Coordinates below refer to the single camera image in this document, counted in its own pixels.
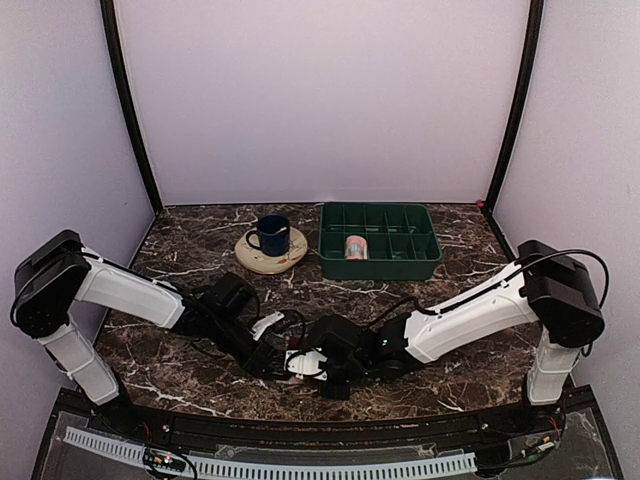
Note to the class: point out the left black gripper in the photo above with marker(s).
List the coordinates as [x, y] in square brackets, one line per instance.
[256, 360]

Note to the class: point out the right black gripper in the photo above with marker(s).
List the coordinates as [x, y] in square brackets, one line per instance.
[338, 393]

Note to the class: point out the pink patterned sock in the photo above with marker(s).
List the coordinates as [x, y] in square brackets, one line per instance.
[356, 248]

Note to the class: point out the green compartment tray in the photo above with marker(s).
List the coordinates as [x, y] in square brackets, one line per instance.
[402, 241]

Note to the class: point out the beige striped sock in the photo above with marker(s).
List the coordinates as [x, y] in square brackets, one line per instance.
[294, 344]

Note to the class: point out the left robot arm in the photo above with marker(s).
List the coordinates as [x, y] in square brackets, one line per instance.
[63, 271]

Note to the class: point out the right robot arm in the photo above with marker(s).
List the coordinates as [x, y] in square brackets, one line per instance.
[542, 285]

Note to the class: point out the dark blue mug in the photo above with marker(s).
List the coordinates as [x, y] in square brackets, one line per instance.
[271, 236]

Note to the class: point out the black front rail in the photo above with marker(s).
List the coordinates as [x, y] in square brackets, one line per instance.
[466, 430]

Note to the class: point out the white slotted cable duct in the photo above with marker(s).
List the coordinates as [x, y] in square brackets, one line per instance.
[164, 463]

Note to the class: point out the black left frame post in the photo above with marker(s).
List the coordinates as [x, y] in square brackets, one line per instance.
[126, 101]

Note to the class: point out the black frame post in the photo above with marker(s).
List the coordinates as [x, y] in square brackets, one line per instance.
[529, 50]
[126, 101]

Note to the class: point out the black right frame post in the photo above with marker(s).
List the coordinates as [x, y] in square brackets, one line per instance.
[529, 50]

